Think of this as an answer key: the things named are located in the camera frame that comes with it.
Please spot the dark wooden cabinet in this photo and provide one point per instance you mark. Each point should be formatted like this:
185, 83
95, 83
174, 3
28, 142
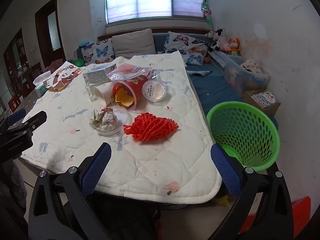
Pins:
15, 62

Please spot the grey cushion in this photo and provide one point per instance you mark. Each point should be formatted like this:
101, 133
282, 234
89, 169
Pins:
132, 42

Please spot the clear plastic wrapper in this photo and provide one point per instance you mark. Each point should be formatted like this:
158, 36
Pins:
117, 76

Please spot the green bowl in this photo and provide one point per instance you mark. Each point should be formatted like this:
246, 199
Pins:
78, 63

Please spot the grey patterned cloth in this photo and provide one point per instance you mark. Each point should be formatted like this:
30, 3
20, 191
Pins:
216, 58

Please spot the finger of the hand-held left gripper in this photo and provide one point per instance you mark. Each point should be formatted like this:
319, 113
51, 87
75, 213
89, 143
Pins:
35, 120
15, 117

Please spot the teal box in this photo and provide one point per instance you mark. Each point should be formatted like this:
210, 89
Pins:
83, 43

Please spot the pinwheel toy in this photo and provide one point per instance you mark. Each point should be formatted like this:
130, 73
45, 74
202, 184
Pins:
206, 11

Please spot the pink cloth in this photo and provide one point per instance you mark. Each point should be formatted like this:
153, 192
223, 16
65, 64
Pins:
53, 66

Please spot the cow plush toy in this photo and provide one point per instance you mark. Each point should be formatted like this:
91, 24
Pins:
217, 40

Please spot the pink plush toy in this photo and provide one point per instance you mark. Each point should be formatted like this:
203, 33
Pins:
227, 47

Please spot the dark wooden door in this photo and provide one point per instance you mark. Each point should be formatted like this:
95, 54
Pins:
43, 42

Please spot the spotted cloth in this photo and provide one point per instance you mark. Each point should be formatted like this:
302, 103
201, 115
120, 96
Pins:
251, 66

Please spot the orange toy ball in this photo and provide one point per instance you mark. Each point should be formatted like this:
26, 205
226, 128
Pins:
206, 60

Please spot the plastic pudding cup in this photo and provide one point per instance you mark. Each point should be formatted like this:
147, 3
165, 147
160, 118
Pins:
155, 90

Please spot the orange fox plush toy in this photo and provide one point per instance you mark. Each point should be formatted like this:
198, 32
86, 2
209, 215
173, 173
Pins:
235, 45

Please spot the foil wrapper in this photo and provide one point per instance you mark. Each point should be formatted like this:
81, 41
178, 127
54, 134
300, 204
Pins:
103, 120

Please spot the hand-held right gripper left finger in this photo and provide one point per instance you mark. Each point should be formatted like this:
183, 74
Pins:
96, 170

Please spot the window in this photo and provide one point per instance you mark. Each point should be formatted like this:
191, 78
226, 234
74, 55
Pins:
150, 0

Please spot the white milk carton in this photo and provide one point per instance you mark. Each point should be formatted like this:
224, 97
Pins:
97, 76

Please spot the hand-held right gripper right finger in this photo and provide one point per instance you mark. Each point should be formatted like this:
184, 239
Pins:
226, 170

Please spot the pink snack packet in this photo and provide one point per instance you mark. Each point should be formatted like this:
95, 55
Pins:
125, 69

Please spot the red cartoon paper cup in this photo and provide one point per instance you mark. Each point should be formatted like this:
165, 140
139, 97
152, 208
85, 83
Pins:
130, 85

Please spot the clear storage bin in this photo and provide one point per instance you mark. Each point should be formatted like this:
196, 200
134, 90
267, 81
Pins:
237, 77

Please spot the white paper cup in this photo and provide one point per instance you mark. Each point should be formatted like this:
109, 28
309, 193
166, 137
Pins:
102, 93

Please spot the green plastic basket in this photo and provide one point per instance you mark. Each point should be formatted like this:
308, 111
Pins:
265, 140

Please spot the clear plastic lid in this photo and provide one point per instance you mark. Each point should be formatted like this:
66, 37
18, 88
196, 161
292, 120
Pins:
124, 117

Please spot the cardboard box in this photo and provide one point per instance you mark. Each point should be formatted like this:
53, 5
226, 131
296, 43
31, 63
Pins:
265, 98

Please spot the white quilted blanket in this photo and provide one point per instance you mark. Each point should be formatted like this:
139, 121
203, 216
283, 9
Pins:
162, 160

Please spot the butterfly print pillow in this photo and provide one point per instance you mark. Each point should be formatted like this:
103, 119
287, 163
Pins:
178, 42
103, 51
87, 56
197, 55

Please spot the red foam fruit net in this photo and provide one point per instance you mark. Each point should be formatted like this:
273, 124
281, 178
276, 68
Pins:
152, 127

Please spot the tissue box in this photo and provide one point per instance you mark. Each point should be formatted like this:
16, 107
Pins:
41, 88

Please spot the yellow paper scrap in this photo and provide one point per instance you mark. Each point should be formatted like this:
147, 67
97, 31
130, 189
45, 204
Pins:
223, 200

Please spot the red plastic stool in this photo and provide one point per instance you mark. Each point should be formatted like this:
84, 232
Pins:
300, 205

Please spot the grey star mat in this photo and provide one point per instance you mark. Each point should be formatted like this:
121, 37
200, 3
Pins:
28, 101

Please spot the wooden chair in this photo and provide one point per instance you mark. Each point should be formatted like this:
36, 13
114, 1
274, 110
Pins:
32, 76

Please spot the cartoon printed box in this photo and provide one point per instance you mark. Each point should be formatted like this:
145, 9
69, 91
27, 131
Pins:
62, 78

